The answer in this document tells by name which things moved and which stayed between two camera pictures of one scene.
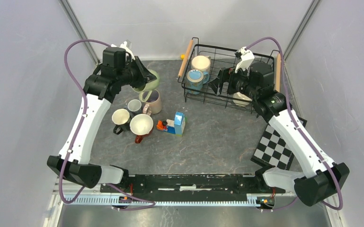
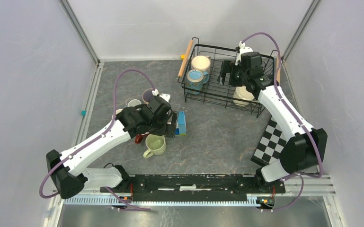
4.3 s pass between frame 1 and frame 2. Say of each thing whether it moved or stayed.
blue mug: stayed
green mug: moved
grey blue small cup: stayed
